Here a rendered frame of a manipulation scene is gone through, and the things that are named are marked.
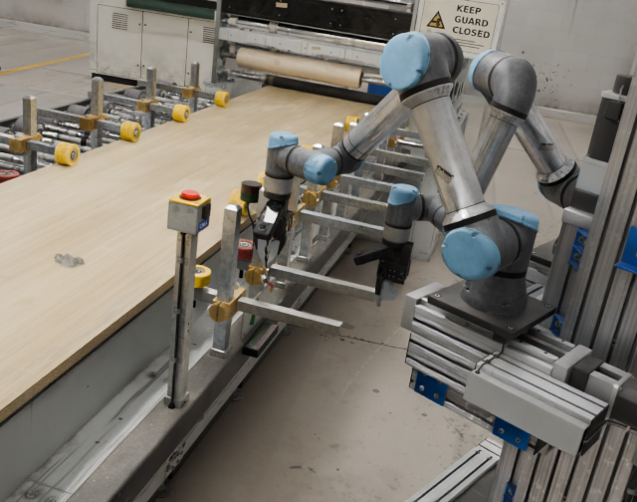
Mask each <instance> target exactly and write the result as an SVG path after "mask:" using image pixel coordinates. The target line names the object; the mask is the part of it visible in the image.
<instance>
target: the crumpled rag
mask: <svg viewBox="0 0 637 502"><path fill-rule="evenodd" d="M54 258H55V262H58V263H60V264H62V267H64V268H65V269H66V268H68V269H69V268H73V269H74V268H77V265H79V264H82V265H84V264H85V262H84V259H83V258H82V257H80V256H77V257H76V256H74V257H72V256H71V255H70V254H69V253H68V252H67V253H66V254H65V255H63V254H59V253H57V254H56V256H55V257H54Z"/></svg>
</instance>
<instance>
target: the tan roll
mask: <svg viewBox="0 0 637 502"><path fill-rule="evenodd" d="M224 57H225V58H231V59H236V62H237V66H238V67H240V68H246V69H252V70H257V71H263V72H268V73H274V74H279V75H285V76H290V77H296V78H301V79H307V80H312V81H318V82H323V83H329V84H334V85H340V86H345V87H351V88H356V89H360V88H361V86H362V83H363V82H365V83H370V84H375V85H380V86H386V87H388V86H387V85H386V84H385V83H384V81H383V80H381V79H376V78H370V77H365V76H363V75H362V71H363V69H362V68H357V67H352V66H346V65H340V64H335V63H329V62H323V61H317V60H312V59H306V58H300V57H295V56H289V55H283V54H278V53H272V52H266V51H260V50H255V49H249V48H243V47H241V48H240V49H239V50H238V53H237V54H236V53H230V52H224Z"/></svg>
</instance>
